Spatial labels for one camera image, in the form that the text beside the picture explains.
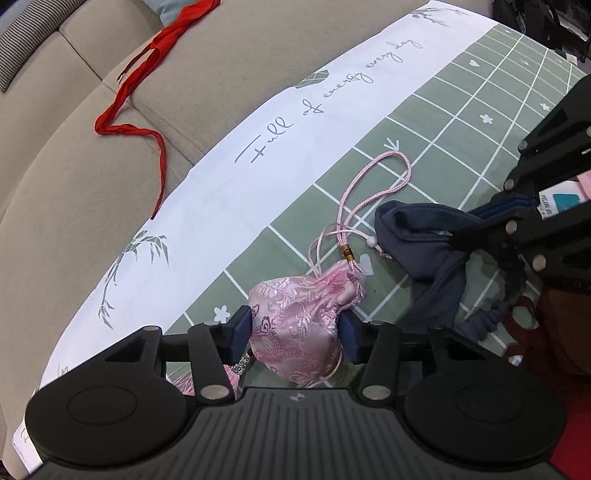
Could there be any white tissue packet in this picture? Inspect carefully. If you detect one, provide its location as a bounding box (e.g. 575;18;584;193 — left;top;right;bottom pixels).
538;171;591;219

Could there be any pink brocade drawstring pouch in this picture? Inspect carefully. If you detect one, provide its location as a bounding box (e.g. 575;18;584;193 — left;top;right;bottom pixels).
171;150;412;398

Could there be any navy blue fabric garment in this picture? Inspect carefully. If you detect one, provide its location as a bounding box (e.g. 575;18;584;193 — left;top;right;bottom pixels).
375;201;526;342

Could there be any green grid tablecloth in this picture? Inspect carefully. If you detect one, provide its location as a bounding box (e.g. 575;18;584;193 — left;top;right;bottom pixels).
1;1;583;477

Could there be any red ribbon scarf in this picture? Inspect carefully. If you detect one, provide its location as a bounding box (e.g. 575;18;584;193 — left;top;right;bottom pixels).
93;0;223;221

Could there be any light blue cushion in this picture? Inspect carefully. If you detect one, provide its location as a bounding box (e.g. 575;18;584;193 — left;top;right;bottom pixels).
142;0;197;27

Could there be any striped grey cushion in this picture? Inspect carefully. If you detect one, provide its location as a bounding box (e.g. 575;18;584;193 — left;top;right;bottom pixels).
1;1;83;93

